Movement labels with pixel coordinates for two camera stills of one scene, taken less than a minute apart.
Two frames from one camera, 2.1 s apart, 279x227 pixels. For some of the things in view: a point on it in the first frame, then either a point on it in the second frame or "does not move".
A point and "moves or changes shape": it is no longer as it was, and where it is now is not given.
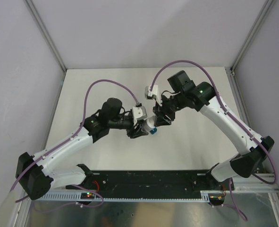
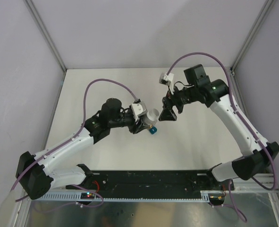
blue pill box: x=153 y=131 does not move
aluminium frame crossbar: x=251 y=184 does not move
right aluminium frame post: x=230 y=70 does not move
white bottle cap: x=150 y=123 moves or changes shape
